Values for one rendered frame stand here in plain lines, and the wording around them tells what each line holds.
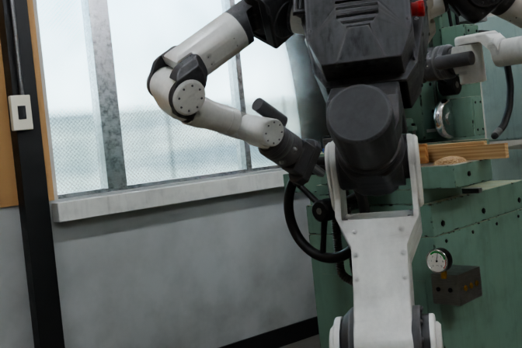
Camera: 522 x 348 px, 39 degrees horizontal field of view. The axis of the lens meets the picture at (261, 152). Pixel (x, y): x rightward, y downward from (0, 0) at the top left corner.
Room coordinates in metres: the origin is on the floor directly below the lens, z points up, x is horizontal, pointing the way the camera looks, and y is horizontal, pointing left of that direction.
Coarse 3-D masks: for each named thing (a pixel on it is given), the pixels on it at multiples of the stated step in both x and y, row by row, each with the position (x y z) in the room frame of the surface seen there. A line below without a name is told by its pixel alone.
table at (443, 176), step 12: (432, 168) 1.93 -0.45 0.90; (444, 168) 1.90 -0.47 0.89; (456, 168) 1.89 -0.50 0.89; (468, 168) 1.94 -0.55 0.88; (480, 168) 1.99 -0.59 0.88; (312, 180) 2.22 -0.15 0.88; (408, 180) 1.98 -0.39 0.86; (432, 180) 1.93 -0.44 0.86; (444, 180) 1.90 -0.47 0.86; (456, 180) 1.89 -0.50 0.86; (468, 180) 1.93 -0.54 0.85; (480, 180) 1.98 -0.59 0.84; (300, 192) 2.25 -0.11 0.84; (324, 192) 2.06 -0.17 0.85
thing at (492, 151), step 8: (480, 144) 2.01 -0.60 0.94; (488, 144) 1.98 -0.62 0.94; (496, 144) 1.96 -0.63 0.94; (504, 144) 1.95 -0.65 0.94; (432, 152) 2.10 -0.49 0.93; (440, 152) 2.08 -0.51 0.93; (448, 152) 2.06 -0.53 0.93; (456, 152) 2.05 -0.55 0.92; (464, 152) 2.03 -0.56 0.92; (472, 152) 2.01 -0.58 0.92; (480, 152) 2.00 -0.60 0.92; (488, 152) 1.98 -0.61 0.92; (496, 152) 1.96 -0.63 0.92; (504, 152) 1.95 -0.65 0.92; (432, 160) 2.10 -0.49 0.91
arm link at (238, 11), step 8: (248, 0) 1.57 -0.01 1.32; (232, 8) 1.58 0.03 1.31; (240, 8) 1.58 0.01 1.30; (248, 8) 1.57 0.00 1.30; (256, 8) 1.57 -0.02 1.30; (240, 16) 1.56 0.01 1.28; (248, 16) 1.58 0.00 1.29; (256, 16) 1.59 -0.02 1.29; (248, 24) 1.56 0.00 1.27; (256, 24) 1.61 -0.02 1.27; (248, 32) 1.57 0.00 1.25; (256, 32) 1.64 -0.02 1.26; (264, 32) 1.63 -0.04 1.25
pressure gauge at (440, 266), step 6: (432, 252) 1.87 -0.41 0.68; (438, 252) 1.86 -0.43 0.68; (444, 252) 1.85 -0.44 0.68; (426, 258) 1.88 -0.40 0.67; (432, 258) 1.87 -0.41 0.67; (438, 258) 1.86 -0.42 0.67; (444, 258) 1.85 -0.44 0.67; (450, 258) 1.85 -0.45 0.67; (432, 264) 1.87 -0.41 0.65; (438, 264) 1.86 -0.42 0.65; (444, 264) 1.85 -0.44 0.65; (450, 264) 1.85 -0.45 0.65; (432, 270) 1.87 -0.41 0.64; (438, 270) 1.86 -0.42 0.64; (444, 270) 1.85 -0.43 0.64; (444, 276) 1.88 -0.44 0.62
